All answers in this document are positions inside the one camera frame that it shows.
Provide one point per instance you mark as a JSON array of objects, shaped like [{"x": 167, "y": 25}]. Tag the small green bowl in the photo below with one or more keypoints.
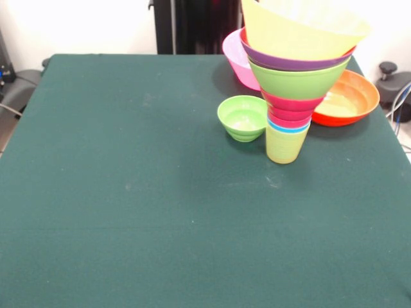
[{"x": 242, "y": 118}]

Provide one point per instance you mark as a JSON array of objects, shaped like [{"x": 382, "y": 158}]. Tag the black electronics box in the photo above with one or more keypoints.
[{"x": 5, "y": 70}]

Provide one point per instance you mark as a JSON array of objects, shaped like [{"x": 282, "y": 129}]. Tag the blue cup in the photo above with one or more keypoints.
[{"x": 274, "y": 126}]

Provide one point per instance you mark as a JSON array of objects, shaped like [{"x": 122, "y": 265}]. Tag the pink bowl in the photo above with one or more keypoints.
[{"x": 237, "y": 64}]

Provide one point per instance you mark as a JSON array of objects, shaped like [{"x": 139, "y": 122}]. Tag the red cup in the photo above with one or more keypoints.
[{"x": 287, "y": 122}]

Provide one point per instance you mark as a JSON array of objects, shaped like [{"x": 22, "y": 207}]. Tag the black equipment with knob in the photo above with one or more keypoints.
[{"x": 396, "y": 88}]

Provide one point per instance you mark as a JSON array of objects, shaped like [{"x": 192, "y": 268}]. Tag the large green bowl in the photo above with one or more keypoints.
[{"x": 295, "y": 85}]

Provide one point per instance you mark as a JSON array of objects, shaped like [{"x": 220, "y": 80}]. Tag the black table clamp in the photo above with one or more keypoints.
[{"x": 46, "y": 62}]

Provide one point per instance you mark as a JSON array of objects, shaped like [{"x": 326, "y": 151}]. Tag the large orange bowl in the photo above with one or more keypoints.
[{"x": 298, "y": 35}]

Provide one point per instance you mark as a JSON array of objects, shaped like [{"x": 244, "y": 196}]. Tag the yellow cup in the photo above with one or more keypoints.
[{"x": 284, "y": 147}]

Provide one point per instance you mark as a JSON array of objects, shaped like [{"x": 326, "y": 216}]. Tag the purple bowl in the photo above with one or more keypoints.
[{"x": 276, "y": 61}]

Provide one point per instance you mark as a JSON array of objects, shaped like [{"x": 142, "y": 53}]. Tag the small red bowl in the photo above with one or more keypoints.
[{"x": 289, "y": 106}]

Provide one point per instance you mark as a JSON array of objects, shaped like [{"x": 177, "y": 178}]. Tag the dark green tablecloth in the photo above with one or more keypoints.
[{"x": 96, "y": 250}]

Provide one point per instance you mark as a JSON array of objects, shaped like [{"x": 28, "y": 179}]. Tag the red-orange bowl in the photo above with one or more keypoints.
[{"x": 350, "y": 102}]

